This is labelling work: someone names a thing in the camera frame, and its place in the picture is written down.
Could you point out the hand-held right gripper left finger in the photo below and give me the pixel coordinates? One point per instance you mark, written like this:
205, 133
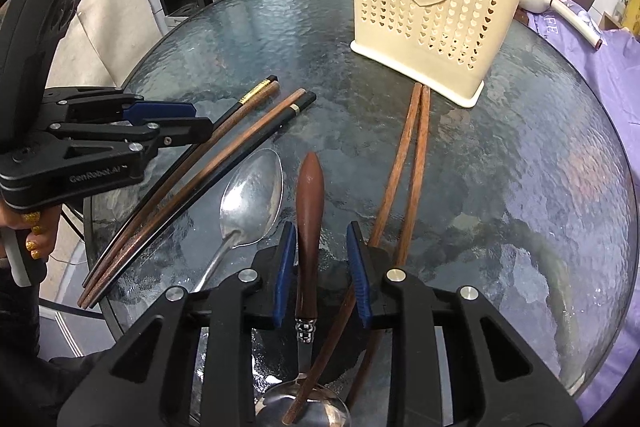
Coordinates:
285, 277

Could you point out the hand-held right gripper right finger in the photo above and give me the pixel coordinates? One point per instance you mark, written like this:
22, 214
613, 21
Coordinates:
360, 277

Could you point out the purple floral cloth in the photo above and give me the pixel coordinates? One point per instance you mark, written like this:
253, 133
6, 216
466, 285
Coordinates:
615, 72

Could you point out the black chopstick with gold band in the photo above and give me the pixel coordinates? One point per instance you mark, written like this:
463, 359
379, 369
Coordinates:
235, 111

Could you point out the silver metal spoon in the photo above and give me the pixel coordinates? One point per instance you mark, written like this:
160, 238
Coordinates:
252, 197

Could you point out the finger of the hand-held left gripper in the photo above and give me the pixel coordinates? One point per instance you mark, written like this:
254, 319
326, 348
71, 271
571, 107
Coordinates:
185, 131
160, 111

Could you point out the beige board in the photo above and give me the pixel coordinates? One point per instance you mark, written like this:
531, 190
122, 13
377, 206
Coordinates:
110, 32

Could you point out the person's left hand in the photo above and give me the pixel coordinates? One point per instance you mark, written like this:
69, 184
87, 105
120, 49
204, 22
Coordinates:
44, 243

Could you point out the brown wooden chopstick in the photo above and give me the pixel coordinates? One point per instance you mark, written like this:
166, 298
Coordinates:
419, 147
400, 157
225, 153

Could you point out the white electric pot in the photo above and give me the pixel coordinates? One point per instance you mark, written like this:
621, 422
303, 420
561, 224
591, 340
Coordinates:
570, 14

